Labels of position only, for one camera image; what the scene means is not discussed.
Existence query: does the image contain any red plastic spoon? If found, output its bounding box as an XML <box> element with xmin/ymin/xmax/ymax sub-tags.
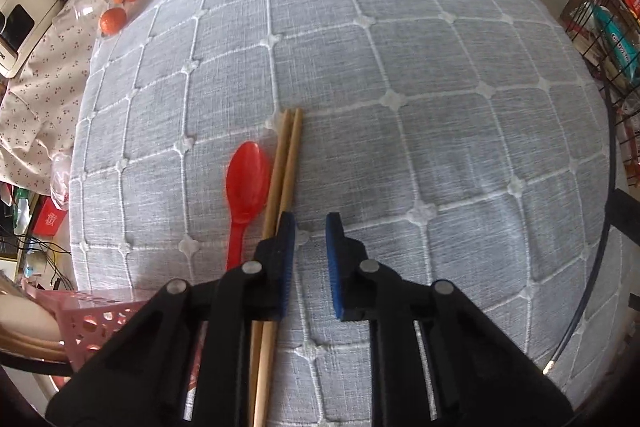
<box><xmin>225</xmin><ymin>142</ymin><xmax>273</xmax><ymax>272</ymax></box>

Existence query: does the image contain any red cardboard box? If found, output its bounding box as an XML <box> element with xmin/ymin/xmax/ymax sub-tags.
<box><xmin>31</xmin><ymin>197</ymin><xmax>68</xmax><ymax>238</ymax></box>

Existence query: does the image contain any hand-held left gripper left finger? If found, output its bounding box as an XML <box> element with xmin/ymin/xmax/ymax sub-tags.
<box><xmin>45</xmin><ymin>211</ymin><xmax>297</xmax><ymax>427</ymax></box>

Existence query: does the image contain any clear plastic bag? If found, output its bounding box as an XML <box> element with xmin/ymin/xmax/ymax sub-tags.
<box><xmin>49</xmin><ymin>152</ymin><xmax>76</xmax><ymax>210</ymax></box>

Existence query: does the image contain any floral table cloth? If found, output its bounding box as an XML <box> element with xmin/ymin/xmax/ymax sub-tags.
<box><xmin>0</xmin><ymin>0</ymin><xmax>156</xmax><ymax>198</ymax></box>

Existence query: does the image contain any grey checked tablecloth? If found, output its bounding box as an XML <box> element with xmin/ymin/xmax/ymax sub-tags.
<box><xmin>67</xmin><ymin>0</ymin><xmax>618</xmax><ymax>427</ymax></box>

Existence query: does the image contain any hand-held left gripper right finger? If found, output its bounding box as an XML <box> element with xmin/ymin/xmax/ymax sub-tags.
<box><xmin>325</xmin><ymin>212</ymin><xmax>573</xmax><ymax>427</ymax></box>

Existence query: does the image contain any pink utensil basket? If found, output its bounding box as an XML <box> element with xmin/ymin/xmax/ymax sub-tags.
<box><xmin>30</xmin><ymin>289</ymin><xmax>151</xmax><ymax>375</ymax></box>

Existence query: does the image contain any bunch of wooden chopsticks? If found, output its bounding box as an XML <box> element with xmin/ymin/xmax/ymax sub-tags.
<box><xmin>0</xmin><ymin>329</ymin><xmax>68</xmax><ymax>363</ymax></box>

